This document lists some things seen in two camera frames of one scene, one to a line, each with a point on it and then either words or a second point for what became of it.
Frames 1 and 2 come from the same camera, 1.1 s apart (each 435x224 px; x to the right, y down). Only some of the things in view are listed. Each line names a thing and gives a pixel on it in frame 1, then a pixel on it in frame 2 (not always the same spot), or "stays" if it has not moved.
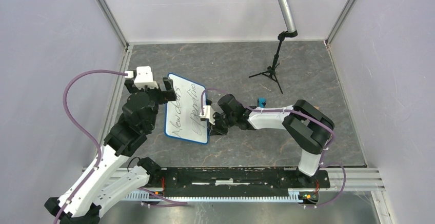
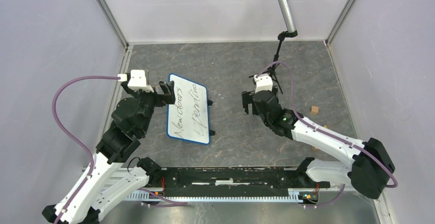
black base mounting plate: [223, 181] stays
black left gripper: [165, 95] stays
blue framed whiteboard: [182, 119] stays
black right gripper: [216, 129] to [246, 99]
